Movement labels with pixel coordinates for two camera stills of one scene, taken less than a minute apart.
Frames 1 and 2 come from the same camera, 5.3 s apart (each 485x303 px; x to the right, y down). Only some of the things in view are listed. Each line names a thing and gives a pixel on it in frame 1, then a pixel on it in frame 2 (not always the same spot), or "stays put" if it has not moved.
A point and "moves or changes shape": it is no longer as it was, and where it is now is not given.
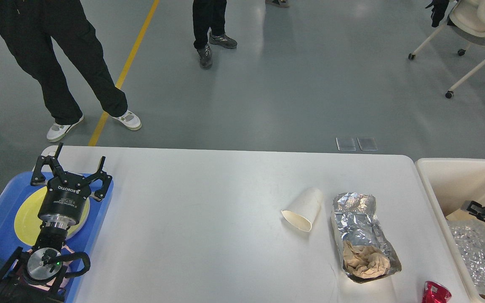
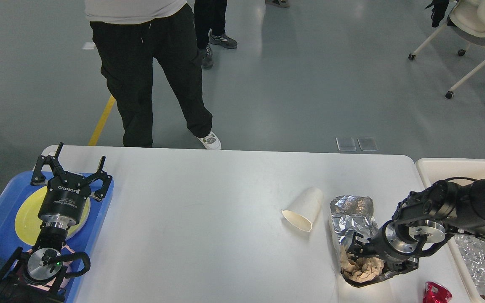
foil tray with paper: (365, 252) stays put
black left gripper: (64, 201) stays put
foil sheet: (474, 240) stays put
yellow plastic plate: (27, 224) stays put
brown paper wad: (365, 262) moves or changes shape
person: (27, 27) -> (129, 34)
